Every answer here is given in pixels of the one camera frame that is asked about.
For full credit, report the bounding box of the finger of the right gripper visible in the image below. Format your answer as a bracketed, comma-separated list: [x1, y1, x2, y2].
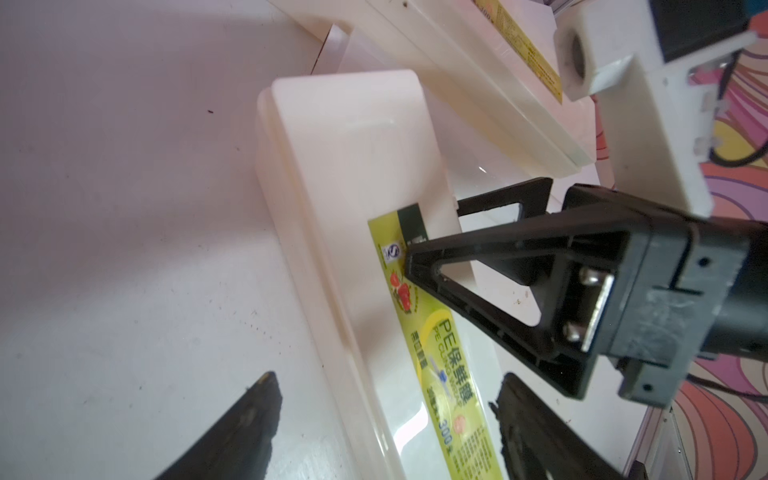
[457, 177, 554, 219]

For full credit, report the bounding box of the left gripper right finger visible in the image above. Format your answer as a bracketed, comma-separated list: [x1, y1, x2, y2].
[489, 373, 623, 479]

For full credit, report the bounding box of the white wrap dispenser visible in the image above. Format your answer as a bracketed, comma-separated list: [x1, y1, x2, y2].
[274, 1, 597, 178]
[254, 68, 511, 480]

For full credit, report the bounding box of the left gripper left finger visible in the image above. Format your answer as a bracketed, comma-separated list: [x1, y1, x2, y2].
[158, 371, 282, 479]

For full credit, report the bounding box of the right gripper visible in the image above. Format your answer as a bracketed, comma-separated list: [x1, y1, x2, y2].
[403, 184, 767, 407]

